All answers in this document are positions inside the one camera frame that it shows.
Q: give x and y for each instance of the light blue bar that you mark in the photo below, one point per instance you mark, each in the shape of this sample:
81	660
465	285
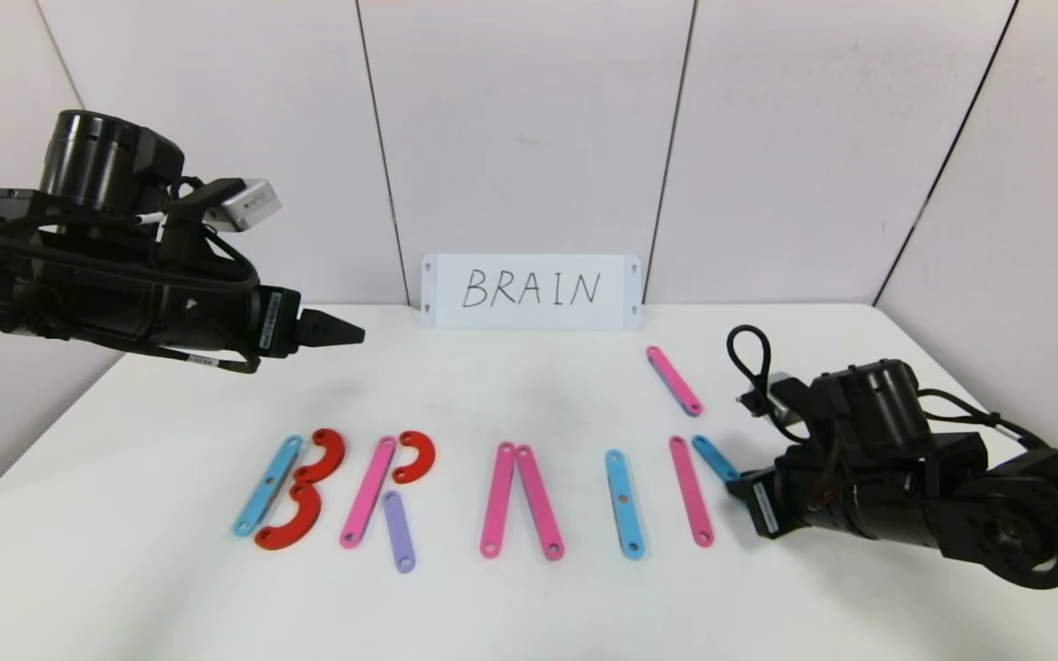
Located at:
628	528
258	503
713	457

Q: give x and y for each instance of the black right camera bracket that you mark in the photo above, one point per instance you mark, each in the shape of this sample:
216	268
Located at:
823	404

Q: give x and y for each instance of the small red curved piece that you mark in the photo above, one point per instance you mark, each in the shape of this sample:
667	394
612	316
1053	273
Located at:
423	454
334	454

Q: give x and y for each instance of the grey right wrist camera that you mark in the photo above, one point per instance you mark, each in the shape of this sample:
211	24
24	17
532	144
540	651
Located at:
782	390

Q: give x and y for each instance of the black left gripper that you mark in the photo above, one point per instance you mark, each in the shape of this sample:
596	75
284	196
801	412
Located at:
277	322

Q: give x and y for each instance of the pink bar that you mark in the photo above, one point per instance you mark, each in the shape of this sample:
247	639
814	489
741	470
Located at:
539	503
498	500
366	496
674	379
692	496

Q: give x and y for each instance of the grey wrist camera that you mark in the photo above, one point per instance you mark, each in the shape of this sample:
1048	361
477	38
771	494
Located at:
782	390
252	204

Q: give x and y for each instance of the large red curved piece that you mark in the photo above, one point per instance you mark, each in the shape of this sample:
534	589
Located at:
304	523

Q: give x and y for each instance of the white BRAIN word card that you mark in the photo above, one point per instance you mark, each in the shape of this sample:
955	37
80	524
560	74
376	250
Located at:
442	312

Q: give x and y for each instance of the black camera bracket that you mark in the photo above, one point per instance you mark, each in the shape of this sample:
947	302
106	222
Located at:
823	404
194	225

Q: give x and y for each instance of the short purple bar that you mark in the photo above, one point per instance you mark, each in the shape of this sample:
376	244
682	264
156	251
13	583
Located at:
398	532

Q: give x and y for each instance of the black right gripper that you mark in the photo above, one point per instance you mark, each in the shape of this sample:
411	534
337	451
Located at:
758	506

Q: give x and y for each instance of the black left camera bracket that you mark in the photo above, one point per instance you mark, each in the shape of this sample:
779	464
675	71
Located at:
194	225

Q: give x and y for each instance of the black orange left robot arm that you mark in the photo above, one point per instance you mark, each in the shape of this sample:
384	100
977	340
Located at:
79	275

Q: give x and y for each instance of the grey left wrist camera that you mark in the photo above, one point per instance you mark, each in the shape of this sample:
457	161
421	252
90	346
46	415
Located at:
252	204

